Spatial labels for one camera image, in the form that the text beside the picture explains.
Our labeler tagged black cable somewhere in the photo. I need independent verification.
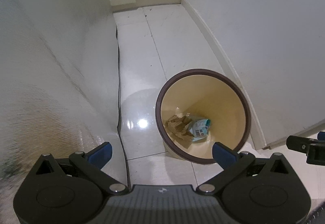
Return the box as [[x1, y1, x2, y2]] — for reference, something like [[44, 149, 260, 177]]
[[115, 23, 129, 162]]

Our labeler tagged white baseboard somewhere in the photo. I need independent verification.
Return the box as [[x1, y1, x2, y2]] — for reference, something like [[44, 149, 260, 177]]
[[182, 0, 271, 150]]

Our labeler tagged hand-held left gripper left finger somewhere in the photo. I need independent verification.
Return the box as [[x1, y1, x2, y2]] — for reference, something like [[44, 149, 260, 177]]
[[30, 142, 129, 194]]

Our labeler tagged crumpled brown paper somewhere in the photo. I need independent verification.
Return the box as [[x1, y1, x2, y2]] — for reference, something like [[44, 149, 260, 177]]
[[165, 114, 195, 142]]

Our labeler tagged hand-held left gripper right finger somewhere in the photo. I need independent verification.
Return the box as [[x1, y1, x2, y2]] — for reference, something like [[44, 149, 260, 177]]
[[196, 141, 292, 193]]

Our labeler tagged beige bin with brown rim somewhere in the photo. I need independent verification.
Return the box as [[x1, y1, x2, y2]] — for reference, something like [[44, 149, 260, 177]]
[[155, 69, 252, 166]]

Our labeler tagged white and teal packet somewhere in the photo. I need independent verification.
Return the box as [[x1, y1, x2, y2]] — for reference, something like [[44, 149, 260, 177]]
[[189, 118, 212, 143]]

